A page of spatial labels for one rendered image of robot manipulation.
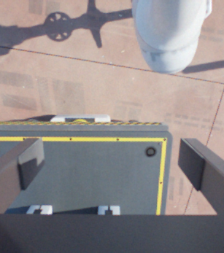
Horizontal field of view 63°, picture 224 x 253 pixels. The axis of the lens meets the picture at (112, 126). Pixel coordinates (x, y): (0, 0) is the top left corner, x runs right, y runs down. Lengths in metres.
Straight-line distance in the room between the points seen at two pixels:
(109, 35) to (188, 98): 0.48
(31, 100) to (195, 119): 0.83
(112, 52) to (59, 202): 0.68
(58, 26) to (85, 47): 0.15
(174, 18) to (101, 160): 0.52
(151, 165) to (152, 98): 0.38
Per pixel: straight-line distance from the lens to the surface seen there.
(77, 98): 0.93
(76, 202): 0.76
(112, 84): 0.91
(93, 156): 0.65
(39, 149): 0.16
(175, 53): 0.35
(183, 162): 0.16
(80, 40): 0.93
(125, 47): 0.92
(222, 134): 1.12
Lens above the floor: 0.91
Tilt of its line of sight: 74 degrees down
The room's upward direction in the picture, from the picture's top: 179 degrees counter-clockwise
